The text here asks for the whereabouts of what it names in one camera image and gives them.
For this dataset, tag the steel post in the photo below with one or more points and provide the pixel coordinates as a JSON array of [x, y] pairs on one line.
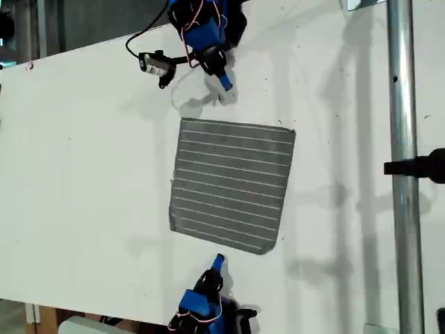
[[405, 208]]

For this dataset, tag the black clamp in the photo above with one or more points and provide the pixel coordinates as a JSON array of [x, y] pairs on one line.
[[422, 165]]

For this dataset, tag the dark object at floor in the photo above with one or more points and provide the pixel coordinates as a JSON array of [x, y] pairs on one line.
[[441, 321]]

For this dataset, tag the white box under table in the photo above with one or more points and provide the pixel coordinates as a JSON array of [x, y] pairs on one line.
[[90, 327]]

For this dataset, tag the grey striped towel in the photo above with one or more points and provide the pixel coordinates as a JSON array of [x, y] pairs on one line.
[[231, 186]]

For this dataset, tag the black round object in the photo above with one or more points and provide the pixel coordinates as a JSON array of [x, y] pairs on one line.
[[5, 26]]

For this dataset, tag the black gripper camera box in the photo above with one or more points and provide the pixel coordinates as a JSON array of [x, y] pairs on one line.
[[154, 66], [247, 318]]

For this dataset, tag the wooden table leg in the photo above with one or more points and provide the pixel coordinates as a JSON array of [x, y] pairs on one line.
[[45, 320]]

